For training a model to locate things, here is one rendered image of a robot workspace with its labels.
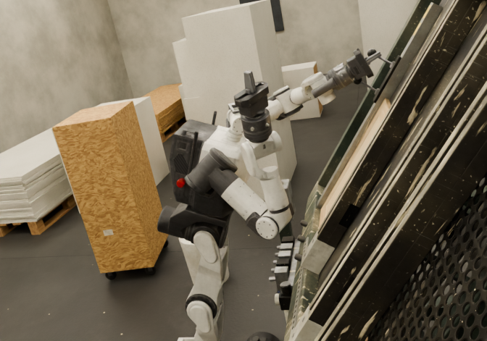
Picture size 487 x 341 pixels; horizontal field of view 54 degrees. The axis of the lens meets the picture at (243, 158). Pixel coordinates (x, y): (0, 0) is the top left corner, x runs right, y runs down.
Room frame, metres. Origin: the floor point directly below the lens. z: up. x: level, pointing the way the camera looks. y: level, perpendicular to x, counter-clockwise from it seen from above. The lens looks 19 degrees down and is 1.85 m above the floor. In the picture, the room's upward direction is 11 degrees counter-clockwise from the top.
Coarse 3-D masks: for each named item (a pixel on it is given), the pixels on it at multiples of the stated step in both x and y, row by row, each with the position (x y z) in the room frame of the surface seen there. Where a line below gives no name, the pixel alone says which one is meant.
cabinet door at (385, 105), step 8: (384, 104) 1.78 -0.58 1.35; (384, 112) 1.71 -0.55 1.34; (376, 120) 1.79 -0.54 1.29; (368, 128) 1.84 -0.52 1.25; (376, 128) 1.71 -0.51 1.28; (368, 136) 1.78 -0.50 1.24; (360, 144) 1.83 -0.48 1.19; (360, 152) 1.76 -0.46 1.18; (352, 160) 1.82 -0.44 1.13; (344, 168) 1.89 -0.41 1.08; (352, 168) 1.75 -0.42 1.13; (344, 176) 1.82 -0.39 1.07; (336, 184) 1.87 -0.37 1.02; (344, 184) 1.74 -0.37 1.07; (336, 192) 1.80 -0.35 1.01; (328, 200) 1.86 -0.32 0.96; (328, 208) 1.79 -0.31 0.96; (320, 216) 1.84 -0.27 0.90; (320, 224) 1.76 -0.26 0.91
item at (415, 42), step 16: (432, 16) 1.79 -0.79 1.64; (416, 32) 1.81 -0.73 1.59; (416, 48) 1.81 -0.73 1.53; (400, 64) 1.82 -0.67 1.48; (400, 80) 1.82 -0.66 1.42; (384, 96) 1.84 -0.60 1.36; (368, 112) 1.90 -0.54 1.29; (352, 144) 1.88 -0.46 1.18; (336, 176) 1.90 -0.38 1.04; (320, 208) 1.92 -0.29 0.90
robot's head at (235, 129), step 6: (234, 108) 1.78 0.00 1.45; (228, 114) 1.77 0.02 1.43; (234, 114) 1.72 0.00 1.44; (240, 114) 1.70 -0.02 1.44; (228, 120) 1.78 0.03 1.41; (234, 120) 1.68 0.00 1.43; (240, 120) 1.68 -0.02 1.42; (234, 126) 1.68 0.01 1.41; (240, 126) 1.69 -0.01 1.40; (228, 132) 1.73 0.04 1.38; (234, 132) 1.72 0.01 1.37; (240, 132) 1.69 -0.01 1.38
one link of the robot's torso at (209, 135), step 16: (192, 128) 1.79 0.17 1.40; (208, 128) 1.82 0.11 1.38; (224, 128) 1.85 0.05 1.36; (176, 144) 1.70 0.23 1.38; (192, 144) 1.69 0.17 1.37; (208, 144) 1.66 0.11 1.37; (224, 144) 1.68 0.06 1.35; (240, 144) 1.71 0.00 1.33; (176, 160) 1.71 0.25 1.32; (192, 160) 1.65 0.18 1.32; (240, 160) 1.62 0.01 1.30; (176, 176) 1.71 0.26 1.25; (240, 176) 1.63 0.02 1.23; (176, 192) 1.72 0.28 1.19; (192, 192) 1.70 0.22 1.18; (192, 208) 1.72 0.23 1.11; (208, 208) 1.68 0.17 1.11; (224, 208) 1.67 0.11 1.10
